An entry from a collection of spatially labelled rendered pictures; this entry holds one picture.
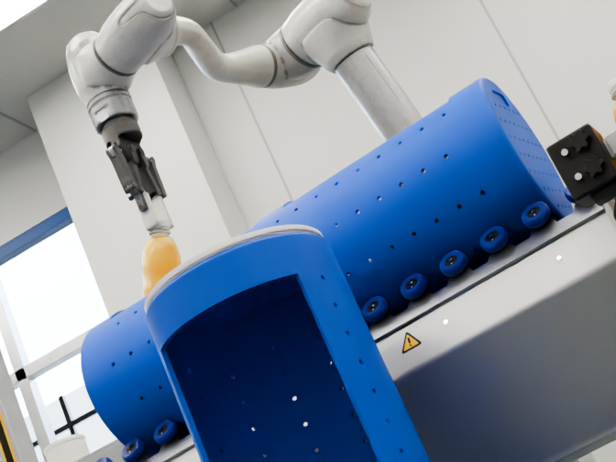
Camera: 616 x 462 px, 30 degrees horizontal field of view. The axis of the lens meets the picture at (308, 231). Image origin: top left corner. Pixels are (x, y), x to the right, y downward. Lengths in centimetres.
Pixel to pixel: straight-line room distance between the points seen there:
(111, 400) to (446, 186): 71
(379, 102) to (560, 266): 93
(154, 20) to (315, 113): 311
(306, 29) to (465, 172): 91
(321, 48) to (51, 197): 335
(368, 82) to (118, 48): 61
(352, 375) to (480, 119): 51
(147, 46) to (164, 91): 304
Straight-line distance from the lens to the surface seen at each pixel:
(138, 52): 223
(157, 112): 524
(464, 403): 178
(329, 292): 155
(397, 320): 183
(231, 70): 256
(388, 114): 254
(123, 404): 207
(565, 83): 500
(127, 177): 219
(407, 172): 183
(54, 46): 536
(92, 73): 229
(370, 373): 152
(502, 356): 175
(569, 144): 163
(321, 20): 258
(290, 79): 269
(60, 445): 426
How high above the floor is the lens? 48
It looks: 20 degrees up
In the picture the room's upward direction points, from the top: 25 degrees counter-clockwise
